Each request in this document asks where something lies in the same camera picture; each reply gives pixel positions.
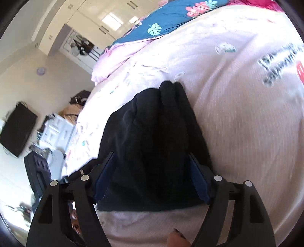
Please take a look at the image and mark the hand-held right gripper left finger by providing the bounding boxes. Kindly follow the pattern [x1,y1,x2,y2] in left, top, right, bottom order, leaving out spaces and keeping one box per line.
[26,151,116,247]

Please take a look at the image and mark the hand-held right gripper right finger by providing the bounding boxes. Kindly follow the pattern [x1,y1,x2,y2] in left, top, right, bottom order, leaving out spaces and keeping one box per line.
[189,153,276,247]

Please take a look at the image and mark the black cloth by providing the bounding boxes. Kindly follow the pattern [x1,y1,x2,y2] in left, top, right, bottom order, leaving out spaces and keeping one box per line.
[97,81,213,212]

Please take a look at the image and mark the pile of clothes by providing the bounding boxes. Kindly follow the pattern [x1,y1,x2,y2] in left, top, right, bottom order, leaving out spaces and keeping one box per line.
[58,90,92,124]

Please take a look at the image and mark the hanging dark clothes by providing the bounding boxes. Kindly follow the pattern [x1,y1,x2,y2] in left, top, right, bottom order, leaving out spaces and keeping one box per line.
[69,36,96,56]

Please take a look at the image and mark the person's left hand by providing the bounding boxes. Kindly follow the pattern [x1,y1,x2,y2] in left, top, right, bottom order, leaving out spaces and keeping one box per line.
[71,208,82,236]

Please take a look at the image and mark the person's right hand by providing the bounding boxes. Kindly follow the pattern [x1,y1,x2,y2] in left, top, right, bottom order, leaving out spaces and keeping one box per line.
[167,228,192,247]

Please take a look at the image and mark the grey curved desk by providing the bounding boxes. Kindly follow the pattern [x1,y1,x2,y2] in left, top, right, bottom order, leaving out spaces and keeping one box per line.
[47,148,68,177]

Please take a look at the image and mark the white drawer cabinet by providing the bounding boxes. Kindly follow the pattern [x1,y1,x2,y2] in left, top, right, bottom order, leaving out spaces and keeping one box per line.
[39,113,75,153]

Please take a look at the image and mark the pink printed bed sheet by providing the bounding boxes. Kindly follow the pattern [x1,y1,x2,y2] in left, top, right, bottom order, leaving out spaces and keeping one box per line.
[62,5,304,247]

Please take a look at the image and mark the pink quilt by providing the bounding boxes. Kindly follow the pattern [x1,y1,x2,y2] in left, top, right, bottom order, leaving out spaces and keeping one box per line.
[91,39,153,86]

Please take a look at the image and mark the white niche door panel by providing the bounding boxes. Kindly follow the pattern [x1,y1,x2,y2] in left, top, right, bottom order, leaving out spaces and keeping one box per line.
[59,28,103,74]

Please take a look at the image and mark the cream wardrobe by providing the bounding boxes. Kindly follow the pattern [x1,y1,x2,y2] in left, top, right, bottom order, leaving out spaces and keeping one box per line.
[32,0,143,56]

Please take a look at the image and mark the blue floral quilt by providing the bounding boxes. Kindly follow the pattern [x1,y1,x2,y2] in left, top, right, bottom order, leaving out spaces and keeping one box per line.
[106,0,231,48]

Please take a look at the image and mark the red floral cloth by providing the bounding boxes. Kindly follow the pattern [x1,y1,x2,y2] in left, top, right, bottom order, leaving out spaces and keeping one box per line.
[228,0,281,11]

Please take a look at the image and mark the black wall television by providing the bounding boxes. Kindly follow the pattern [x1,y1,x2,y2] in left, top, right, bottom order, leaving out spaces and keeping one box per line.
[0,102,39,158]

